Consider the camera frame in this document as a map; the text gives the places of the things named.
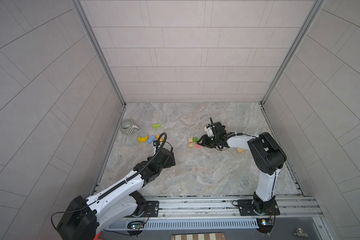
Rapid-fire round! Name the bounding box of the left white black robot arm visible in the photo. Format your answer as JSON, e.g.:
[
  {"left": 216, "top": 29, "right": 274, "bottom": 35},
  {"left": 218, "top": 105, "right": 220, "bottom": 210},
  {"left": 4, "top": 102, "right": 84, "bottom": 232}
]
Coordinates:
[{"left": 54, "top": 148, "right": 176, "bottom": 240}]

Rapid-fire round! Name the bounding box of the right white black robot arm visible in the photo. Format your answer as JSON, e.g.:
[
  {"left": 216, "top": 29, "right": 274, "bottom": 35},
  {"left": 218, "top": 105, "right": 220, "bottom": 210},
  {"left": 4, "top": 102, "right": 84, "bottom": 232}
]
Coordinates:
[{"left": 197, "top": 122, "right": 287, "bottom": 216}]

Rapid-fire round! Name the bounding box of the natural long wood block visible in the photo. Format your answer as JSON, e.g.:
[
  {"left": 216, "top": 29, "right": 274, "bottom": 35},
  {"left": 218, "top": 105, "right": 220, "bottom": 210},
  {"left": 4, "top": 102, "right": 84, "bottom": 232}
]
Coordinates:
[{"left": 237, "top": 148, "right": 246, "bottom": 153}]

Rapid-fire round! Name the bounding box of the blue wood block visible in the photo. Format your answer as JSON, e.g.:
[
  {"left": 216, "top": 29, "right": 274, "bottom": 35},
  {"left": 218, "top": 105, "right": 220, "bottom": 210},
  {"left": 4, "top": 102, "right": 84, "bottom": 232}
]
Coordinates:
[{"left": 147, "top": 136, "right": 156, "bottom": 144}]

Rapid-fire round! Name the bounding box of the yellow arch wood block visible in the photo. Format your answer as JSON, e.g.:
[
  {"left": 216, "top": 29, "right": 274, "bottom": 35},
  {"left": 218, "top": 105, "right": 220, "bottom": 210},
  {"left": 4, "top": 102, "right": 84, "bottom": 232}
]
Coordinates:
[{"left": 138, "top": 136, "right": 148, "bottom": 143}]

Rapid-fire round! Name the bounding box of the lime green long block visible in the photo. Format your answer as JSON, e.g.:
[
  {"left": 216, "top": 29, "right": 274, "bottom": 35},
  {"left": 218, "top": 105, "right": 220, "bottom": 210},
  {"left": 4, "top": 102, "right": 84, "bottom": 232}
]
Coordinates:
[{"left": 152, "top": 124, "right": 162, "bottom": 129}]

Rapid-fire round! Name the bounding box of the grey ribbed ceramic mug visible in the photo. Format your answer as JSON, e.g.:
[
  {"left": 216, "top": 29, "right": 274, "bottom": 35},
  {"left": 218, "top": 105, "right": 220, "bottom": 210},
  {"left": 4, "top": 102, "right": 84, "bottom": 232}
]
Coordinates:
[{"left": 120, "top": 119, "right": 139, "bottom": 135}]

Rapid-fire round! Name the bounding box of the left green circuit board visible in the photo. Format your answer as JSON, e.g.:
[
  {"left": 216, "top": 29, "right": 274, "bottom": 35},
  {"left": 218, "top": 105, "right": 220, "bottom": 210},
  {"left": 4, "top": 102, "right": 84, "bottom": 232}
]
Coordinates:
[{"left": 127, "top": 221, "right": 145, "bottom": 232}]

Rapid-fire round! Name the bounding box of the green circuit board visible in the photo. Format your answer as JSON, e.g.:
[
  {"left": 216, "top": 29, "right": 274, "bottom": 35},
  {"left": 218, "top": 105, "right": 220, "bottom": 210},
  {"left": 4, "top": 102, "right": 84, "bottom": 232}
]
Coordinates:
[
  {"left": 257, "top": 219, "right": 274, "bottom": 234},
  {"left": 127, "top": 221, "right": 145, "bottom": 232}
]

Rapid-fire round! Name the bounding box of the red white object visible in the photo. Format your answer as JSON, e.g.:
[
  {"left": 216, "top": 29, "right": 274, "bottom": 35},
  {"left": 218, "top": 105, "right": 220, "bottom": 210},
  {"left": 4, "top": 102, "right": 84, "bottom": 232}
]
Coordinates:
[{"left": 94, "top": 233, "right": 102, "bottom": 240}]

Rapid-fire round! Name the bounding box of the striped wood board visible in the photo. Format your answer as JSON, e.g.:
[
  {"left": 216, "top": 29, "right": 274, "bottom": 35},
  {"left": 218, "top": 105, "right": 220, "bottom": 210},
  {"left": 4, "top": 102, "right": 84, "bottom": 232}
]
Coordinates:
[{"left": 171, "top": 233, "right": 226, "bottom": 240}]

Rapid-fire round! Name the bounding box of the right green circuit board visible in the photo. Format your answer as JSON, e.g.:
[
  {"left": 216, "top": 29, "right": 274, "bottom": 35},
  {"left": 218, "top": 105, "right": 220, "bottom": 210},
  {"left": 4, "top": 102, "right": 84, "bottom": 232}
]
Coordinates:
[{"left": 257, "top": 219, "right": 274, "bottom": 234}]

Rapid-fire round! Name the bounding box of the small metal clamp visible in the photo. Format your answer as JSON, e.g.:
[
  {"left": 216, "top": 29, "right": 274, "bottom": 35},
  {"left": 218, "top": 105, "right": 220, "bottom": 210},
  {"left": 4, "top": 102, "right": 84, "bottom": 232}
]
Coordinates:
[{"left": 295, "top": 228, "right": 309, "bottom": 239}]

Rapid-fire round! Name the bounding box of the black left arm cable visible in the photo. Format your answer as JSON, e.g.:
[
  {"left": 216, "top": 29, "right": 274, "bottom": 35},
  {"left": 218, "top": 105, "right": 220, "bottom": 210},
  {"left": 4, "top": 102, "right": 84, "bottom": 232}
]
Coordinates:
[{"left": 50, "top": 132, "right": 173, "bottom": 236}]

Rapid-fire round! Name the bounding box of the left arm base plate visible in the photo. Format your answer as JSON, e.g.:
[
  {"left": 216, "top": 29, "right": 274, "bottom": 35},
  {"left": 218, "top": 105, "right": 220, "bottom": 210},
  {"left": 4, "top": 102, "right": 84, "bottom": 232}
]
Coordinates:
[{"left": 129, "top": 201, "right": 159, "bottom": 218}]

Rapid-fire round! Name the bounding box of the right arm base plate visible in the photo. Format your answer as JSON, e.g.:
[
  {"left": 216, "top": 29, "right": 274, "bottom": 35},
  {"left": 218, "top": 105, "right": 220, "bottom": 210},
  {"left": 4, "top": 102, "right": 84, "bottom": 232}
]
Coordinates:
[{"left": 237, "top": 199, "right": 281, "bottom": 216}]

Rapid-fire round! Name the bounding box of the grey slotted cable duct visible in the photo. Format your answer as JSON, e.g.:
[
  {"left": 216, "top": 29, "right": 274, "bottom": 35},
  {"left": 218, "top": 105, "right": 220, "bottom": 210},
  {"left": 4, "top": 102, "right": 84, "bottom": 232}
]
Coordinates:
[{"left": 140, "top": 218, "right": 259, "bottom": 231}]

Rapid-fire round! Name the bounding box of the aluminium mounting rail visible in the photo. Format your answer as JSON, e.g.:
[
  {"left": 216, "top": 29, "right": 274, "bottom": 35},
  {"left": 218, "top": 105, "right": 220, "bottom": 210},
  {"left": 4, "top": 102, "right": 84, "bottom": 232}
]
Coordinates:
[{"left": 145, "top": 196, "right": 323, "bottom": 219}]

